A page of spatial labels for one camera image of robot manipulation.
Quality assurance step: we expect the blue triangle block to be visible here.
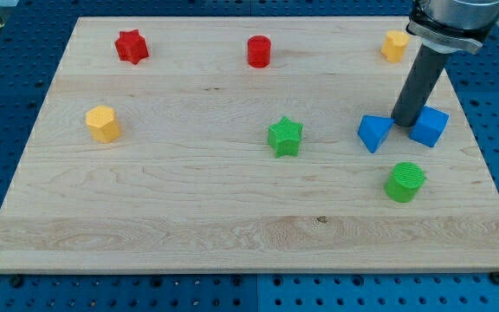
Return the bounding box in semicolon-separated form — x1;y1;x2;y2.
358;115;394;153

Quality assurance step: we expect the green star block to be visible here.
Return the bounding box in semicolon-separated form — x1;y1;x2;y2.
267;116;303;158

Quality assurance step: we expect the wooden board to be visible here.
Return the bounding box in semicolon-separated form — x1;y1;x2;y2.
0;16;499;275

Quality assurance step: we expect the red cylinder block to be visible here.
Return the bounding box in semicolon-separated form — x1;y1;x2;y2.
247;36;272;68

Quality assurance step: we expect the yellow hexagon block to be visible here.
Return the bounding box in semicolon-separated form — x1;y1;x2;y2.
85;105;121;143

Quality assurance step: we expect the green cylinder block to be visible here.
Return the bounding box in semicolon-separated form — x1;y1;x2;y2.
385;162;425;203

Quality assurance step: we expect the red star block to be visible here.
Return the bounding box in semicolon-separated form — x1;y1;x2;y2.
114;29;149;64

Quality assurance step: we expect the blue cube block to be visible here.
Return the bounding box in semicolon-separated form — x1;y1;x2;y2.
409;106;450;147

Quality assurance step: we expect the yellow heart block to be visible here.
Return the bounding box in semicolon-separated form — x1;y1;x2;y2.
380;30;410;63

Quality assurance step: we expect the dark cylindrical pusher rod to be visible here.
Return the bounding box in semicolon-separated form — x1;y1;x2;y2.
391;44;450;127

